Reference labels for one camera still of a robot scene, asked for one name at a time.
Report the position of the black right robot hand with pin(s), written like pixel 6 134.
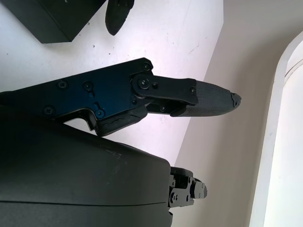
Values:
pixel 71 177

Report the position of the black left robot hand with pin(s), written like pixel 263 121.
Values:
pixel 117 16

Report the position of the black RealSense box lid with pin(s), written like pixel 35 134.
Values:
pixel 52 21

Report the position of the white rounded background fixture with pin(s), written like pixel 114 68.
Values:
pixel 281 132

